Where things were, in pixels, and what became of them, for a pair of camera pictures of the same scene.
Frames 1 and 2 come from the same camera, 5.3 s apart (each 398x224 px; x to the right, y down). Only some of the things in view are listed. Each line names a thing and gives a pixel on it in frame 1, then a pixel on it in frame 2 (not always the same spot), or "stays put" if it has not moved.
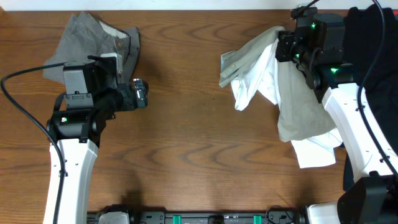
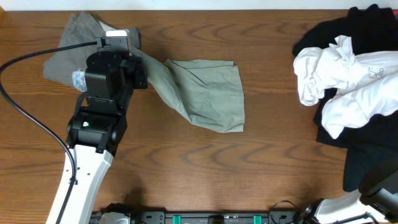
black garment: (371, 36) stays put
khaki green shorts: (302, 115) → (209, 93)
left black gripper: (140, 95) → (135, 68)
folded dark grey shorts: (86, 36) stays put
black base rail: (277, 216) stays put
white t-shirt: (263, 75) → (367, 82)
